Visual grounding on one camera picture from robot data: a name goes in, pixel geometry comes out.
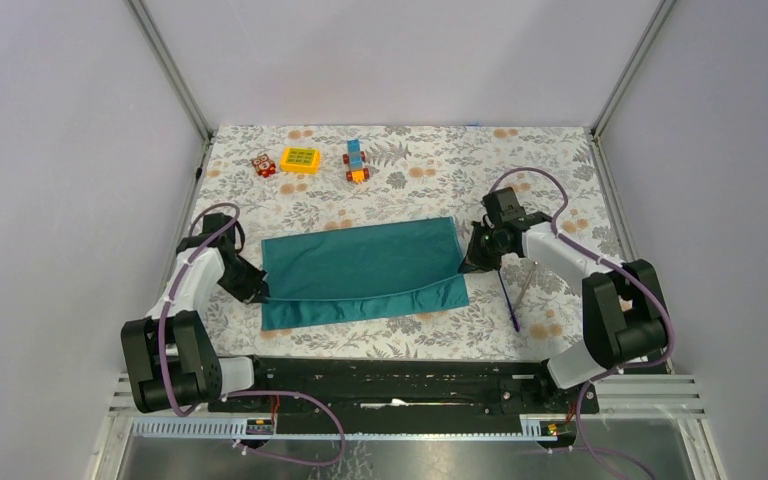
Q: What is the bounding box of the teal cloth napkin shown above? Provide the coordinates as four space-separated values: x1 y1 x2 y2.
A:
261 217 470 331

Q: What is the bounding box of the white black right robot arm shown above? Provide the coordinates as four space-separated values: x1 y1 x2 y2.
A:
459 188 671 412

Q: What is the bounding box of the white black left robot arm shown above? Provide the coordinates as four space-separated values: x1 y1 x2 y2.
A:
120 212 271 413

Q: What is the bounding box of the silver utensil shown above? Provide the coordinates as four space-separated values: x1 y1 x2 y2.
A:
513 262 539 311

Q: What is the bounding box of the gold purple spoon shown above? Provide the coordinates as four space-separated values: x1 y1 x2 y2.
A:
496 270 521 333

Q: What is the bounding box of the floral patterned table mat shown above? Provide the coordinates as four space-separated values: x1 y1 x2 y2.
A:
195 126 621 361

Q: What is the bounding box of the red owl toy block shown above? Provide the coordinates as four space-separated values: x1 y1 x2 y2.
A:
251 153 277 178

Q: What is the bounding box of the yellow toy brick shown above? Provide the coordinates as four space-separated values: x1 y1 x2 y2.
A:
279 147 321 175

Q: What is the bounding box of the blue orange toy car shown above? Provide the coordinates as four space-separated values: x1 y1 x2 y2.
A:
342 139 370 184

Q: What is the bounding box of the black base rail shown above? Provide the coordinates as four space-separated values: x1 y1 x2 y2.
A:
208 356 599 436

